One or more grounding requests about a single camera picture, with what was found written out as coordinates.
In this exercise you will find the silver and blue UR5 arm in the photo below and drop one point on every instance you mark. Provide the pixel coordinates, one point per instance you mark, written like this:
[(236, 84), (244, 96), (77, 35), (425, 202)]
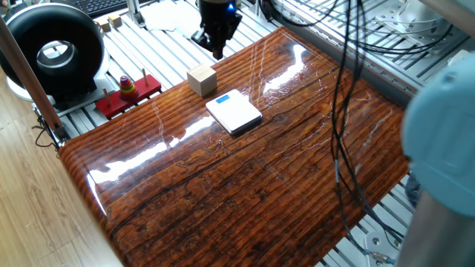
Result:
[(441, 141)]

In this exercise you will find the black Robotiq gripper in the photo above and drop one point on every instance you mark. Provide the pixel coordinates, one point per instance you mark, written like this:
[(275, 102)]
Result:
[(217, 16)]

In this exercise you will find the light wooden cube block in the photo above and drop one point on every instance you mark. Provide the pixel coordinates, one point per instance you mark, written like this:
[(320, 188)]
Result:
[(202, 79)]

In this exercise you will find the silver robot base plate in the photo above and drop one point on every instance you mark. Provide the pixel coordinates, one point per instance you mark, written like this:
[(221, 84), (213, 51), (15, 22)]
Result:
[(378, 246)]

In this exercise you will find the aluminium plate with holes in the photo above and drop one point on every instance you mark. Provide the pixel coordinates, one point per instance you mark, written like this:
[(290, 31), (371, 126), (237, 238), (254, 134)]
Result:
[(412, 18)]

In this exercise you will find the white crumpled cloth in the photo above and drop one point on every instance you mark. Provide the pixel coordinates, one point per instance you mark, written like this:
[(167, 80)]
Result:
[(167, 16)]

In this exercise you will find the white flat square box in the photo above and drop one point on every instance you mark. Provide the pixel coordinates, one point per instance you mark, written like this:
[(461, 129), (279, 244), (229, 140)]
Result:
[(234, 110)]

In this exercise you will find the brown wooden pole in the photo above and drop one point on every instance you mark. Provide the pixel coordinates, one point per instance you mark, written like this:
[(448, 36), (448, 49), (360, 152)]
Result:
[(29, 74)]

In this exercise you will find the small wooden cube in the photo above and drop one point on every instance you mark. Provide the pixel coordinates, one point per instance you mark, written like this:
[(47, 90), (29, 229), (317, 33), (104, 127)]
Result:
[(104, 25), (115, 20)]

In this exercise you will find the black computer keyboard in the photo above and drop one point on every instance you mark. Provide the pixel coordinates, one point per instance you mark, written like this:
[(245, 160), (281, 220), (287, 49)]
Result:
[(98, 5)]

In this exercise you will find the wood grain table mat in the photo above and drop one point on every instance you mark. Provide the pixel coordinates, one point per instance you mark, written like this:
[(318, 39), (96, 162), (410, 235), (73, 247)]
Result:
[(230, 178)]

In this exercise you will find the small aluminium post stand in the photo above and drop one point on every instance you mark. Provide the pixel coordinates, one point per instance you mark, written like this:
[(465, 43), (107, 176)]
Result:
[(135, 15)]

